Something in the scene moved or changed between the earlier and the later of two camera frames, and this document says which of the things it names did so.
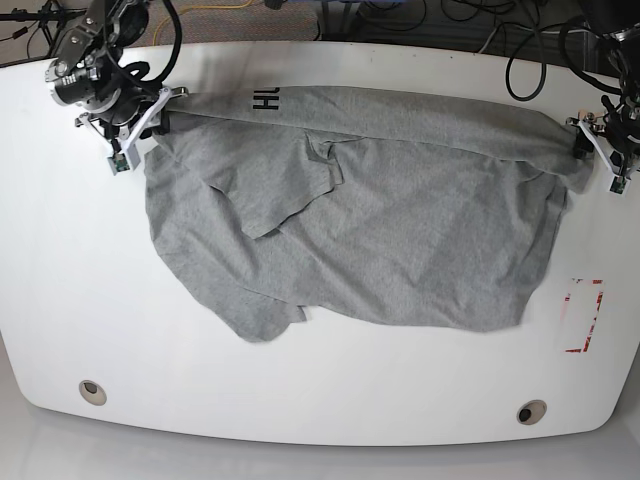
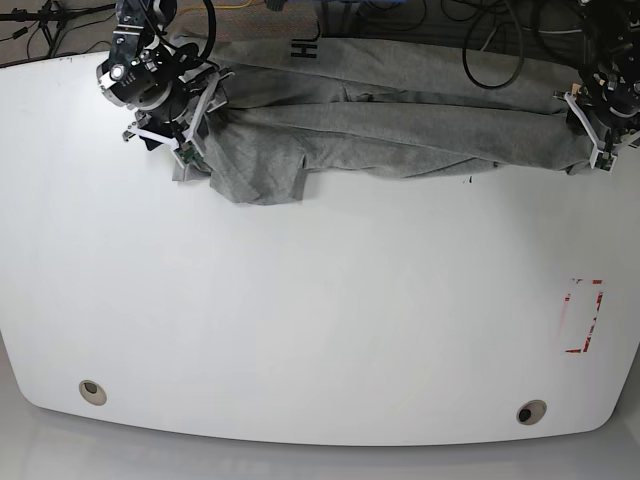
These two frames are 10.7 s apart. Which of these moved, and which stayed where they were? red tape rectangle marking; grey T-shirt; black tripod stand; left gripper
Moved: left gripper; grey T-shirt
Stayed: red tape rectangle marking; black tripod stand
